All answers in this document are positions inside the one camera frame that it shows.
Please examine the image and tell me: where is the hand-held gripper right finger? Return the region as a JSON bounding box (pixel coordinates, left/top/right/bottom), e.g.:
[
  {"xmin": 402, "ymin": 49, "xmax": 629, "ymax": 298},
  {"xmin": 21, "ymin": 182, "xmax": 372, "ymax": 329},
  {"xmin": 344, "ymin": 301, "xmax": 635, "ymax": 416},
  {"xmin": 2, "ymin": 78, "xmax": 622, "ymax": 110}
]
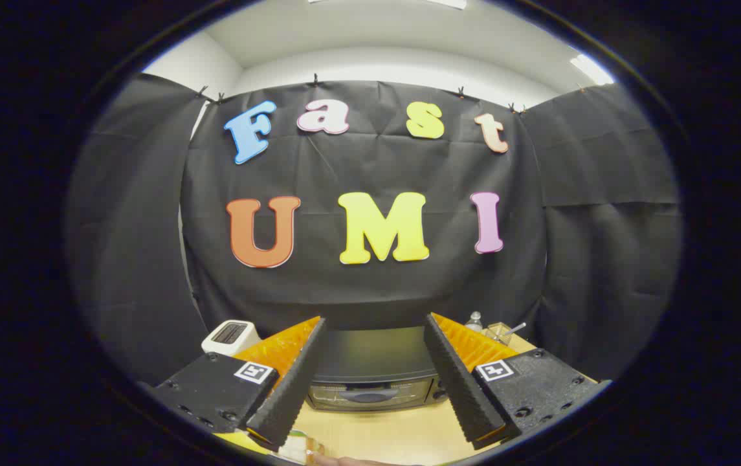
[{"xmin": 423, "ymin": 313, "xmax": 612, "ymax": 450}]

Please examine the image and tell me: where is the black toaster oven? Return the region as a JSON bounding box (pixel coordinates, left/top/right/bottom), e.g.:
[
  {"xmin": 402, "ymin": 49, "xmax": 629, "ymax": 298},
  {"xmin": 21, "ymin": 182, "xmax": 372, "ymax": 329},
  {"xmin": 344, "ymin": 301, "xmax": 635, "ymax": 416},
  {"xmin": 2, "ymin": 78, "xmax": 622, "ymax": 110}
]
[{"xmin": 305, "ymin": 327, "xmax": 452, "ymax": 413}]

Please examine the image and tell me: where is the small ceiling light panel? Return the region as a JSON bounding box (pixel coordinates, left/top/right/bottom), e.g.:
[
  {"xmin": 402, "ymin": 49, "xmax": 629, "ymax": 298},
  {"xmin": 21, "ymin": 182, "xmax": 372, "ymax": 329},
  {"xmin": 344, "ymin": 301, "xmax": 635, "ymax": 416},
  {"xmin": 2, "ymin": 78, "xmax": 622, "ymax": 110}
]
[{"xmin": 570, "ymin": 54, "xmax": 615, "ymax": 86}]

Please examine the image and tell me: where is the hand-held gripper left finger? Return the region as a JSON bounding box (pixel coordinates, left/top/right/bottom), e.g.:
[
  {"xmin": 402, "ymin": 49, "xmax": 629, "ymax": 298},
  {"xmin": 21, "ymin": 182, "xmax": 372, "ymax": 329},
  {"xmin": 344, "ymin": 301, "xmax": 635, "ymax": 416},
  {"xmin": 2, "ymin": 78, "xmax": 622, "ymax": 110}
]
[{"xmin": 150, "ymin": 316, "xmax": 327, "ymax": 454}]

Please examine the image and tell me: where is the clear utensil holder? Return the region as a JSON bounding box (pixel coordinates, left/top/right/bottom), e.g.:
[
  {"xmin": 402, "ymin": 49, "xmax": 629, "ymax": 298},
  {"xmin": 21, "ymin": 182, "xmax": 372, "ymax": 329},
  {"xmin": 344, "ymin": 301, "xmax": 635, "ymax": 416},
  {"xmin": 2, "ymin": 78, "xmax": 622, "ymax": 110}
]
[{"xmin": 483, "ymin": 322, "xmax": 516, "ymax": 346}]

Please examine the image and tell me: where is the white pop-up toaster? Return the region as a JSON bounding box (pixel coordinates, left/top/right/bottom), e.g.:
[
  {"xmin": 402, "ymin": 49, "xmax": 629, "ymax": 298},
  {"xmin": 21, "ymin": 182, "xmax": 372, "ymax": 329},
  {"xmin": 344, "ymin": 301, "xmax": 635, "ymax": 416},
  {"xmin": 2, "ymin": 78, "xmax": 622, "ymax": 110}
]
[{"xmin": 201, "ymin": 320, "xmax": 262, "ymax": 358}]

